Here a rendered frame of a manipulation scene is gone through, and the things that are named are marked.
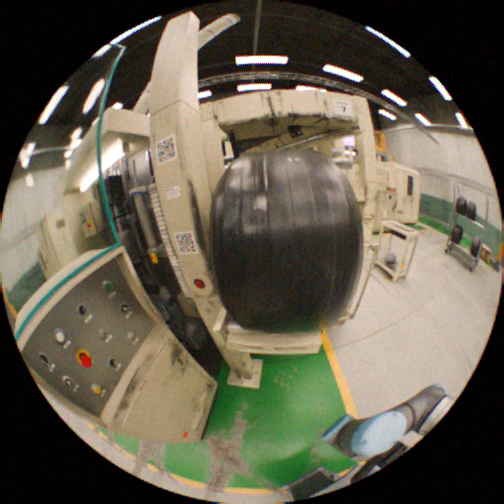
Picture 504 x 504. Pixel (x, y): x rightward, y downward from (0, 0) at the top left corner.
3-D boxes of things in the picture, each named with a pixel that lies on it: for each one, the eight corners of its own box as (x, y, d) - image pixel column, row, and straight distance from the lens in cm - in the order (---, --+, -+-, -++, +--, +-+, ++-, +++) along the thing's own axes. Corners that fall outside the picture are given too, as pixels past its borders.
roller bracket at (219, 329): (219, 345, 61) (211, 330, 53) (241, 282, 85) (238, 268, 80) (227, 346, 59) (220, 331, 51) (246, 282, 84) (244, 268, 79)
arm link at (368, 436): (414, 396, 37) (381, 409, 47) (362, 421, 30) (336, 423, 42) (416, 434, 39) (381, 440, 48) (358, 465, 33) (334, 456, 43)
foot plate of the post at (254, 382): (227, 383, 145) (225, 382, 141) (234, 357, 153) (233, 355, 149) (258, 388, 139) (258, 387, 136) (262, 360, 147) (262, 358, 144)
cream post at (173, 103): (236, 378, 144) (168, 20, 125) (239, 364, 148) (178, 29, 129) (251, 380, 142) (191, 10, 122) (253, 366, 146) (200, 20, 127)
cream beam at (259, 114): (217, 127, 71) (214, 100, 78) (233, 141, 94) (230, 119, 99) (360, 122, 79) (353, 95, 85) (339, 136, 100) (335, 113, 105)
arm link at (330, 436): (324, 438, 41) (314, 435, 51) (357, 460, 47) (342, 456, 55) (354, 409, 43) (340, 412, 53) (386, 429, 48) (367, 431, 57)
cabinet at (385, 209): (374, 235, 475) (379, 190, 456) (362, 228, 514) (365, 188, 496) (393, 233, 544) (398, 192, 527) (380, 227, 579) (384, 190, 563)
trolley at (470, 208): (473, 275, 535) (488, 197, 521) (442, 251, 554) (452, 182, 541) (475, 270, 601) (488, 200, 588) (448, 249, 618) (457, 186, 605)
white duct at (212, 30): (120, 131, 123) (224, 13, 163) (133, 133, 130) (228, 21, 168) (128, 135, 113) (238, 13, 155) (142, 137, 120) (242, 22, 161)
